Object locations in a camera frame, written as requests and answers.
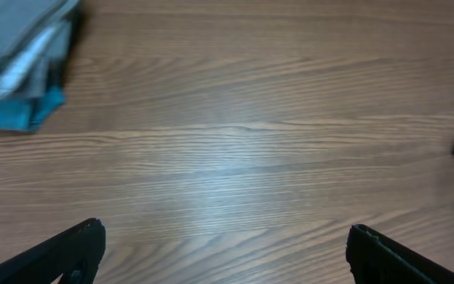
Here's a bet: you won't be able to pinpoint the folded blue garment under shorts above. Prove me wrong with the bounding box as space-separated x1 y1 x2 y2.
0 85 65 133

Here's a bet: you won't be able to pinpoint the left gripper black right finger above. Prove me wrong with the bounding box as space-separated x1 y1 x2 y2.
346 224 454 284

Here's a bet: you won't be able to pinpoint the folded grey shorts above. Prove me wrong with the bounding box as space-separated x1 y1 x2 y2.
0 0 80 101

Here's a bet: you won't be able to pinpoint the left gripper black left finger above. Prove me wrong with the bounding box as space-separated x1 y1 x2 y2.
0 218 106 284

